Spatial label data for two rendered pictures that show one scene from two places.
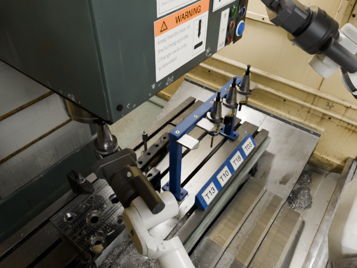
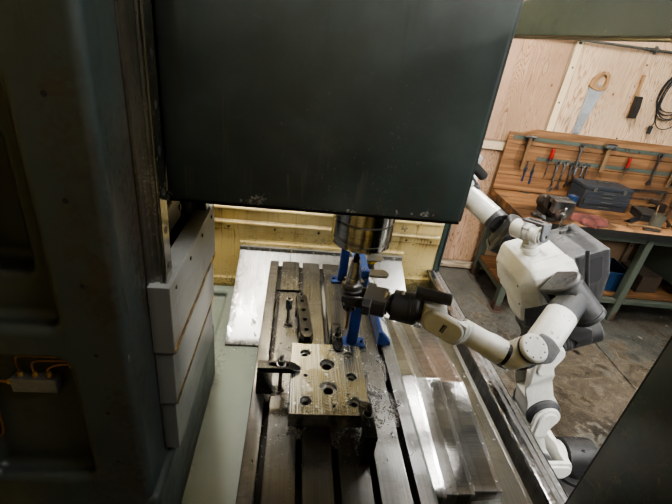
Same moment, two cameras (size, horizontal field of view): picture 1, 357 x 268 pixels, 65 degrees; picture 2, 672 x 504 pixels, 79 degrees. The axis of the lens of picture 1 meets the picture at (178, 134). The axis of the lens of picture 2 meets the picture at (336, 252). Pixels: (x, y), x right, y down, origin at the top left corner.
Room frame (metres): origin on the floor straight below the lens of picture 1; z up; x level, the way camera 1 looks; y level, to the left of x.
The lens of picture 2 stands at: (-0.11, 0.92, 1.91)
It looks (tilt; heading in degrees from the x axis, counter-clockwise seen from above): 28 degrees down; 316
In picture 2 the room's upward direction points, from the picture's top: 8 degrees clockwise
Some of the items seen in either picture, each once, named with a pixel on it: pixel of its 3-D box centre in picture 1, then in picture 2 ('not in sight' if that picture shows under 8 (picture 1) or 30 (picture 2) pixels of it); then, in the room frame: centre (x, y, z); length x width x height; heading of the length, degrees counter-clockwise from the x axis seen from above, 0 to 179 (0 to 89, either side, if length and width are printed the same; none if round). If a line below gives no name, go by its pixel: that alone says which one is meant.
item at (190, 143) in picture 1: (189, 142); (378, 273); (0.67, -0.04, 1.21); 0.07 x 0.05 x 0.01; 54
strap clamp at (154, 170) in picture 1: (146, 184); (336, 342); (0.67, 0.12, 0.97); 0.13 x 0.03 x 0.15; 144
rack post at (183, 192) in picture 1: (175, 167); (356, 311); (0.70, 0.01, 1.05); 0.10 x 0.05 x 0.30; 54
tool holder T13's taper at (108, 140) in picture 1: (103, 132); (354, 271); (0.56, 0.20, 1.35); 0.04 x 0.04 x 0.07
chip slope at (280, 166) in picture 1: (211, 150); (323, 308); (1.08, -0.18, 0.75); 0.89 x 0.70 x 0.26; 54
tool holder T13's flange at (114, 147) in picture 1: (106, 144); (352, 285); (0.56, 0.20, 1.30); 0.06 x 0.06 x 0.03
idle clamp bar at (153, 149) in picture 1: (153, 154); (303, 321); (0.87, 0.11, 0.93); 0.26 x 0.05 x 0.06; 149
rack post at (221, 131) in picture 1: (232, 110); (345, 253); (1.05, -0.25, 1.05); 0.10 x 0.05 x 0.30; 54
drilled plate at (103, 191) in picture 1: (105, 211); (326, 381); (0.55, 0.25, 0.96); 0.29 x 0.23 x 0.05; 144
